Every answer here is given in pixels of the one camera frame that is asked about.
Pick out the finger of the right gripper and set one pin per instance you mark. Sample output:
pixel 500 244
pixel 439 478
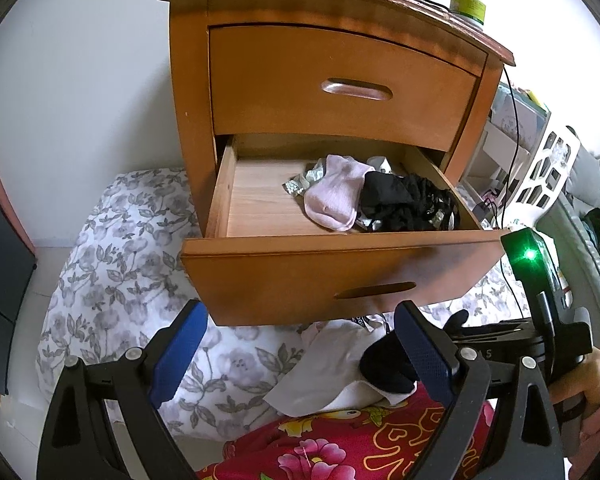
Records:
pixel 455 323

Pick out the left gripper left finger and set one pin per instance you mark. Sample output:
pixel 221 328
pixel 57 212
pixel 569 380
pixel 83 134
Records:
pixel 77 440

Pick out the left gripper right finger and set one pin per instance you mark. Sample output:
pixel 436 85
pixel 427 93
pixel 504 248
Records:
pixel 461 382

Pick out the white garment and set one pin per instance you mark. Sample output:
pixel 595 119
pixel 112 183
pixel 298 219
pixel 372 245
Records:
pixel 328 378

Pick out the black lace underwear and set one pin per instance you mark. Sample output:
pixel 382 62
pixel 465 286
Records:
pixel 410 203

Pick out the pink sock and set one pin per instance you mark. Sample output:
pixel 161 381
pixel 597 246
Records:
pixel 332 202

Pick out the navy blue printed garment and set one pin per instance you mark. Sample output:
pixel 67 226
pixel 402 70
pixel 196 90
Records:
pixel 386 366

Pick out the person right hand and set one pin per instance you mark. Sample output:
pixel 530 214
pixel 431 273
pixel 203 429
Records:
pixel 585 379

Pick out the red floral blanket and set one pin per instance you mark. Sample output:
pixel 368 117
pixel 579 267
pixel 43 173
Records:
pixel 371 443

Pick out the grey sofa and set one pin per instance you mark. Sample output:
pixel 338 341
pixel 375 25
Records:
pixel 576 243

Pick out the white lattice shelf rack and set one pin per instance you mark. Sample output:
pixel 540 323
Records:
pixel 521 162

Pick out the wooden nightstand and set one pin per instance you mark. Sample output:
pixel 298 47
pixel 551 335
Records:
pixel 407 23

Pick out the white green pill bottle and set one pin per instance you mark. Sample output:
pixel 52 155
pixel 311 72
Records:
pixel 471 11

